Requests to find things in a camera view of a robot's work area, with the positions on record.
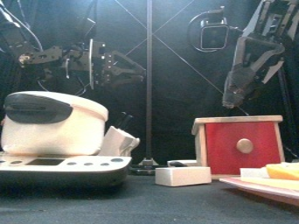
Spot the metal pole foot bracket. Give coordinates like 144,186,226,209
138,157,158,168

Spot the white toy scale with buttons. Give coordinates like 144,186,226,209
0,153,133,187

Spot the vertical metal frame pole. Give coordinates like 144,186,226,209
144,0,154,160

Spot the red drawer with wooden knob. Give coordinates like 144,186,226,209
204,121,282,175

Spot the white toy rice cooker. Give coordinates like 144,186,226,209
0,90,109,157

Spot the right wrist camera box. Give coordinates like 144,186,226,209
200,24,230,51

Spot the white rectangular block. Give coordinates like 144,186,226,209
153,165,212,187

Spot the plate with yellow food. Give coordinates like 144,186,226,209
218,176,299,207

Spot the small black object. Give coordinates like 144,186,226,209
168,161,189,168

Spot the flat white block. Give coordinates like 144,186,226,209
166,159,200,168

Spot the yellow toy cheese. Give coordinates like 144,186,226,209
265,162,299,181

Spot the black toy knife handle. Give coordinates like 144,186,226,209
121,114,136,132
116,112,126,130

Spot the white toy knife block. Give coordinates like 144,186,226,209
97,125,141,158

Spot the wooden drawer box frame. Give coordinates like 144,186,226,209
190,115,285,179

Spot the small white toy block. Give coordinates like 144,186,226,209
238,167,270,179

